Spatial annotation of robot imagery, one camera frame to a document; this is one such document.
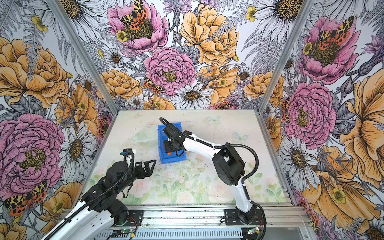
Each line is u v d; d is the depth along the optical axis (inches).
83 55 34.6
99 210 20.8
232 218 28.9
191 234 44.0
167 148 31.4
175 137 27.8
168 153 35.2
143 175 25.9
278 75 38.7
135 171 25.0
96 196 19.3
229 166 20.3
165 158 37.1
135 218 29.0
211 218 30.0
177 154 30.6
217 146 21.3
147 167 26.4
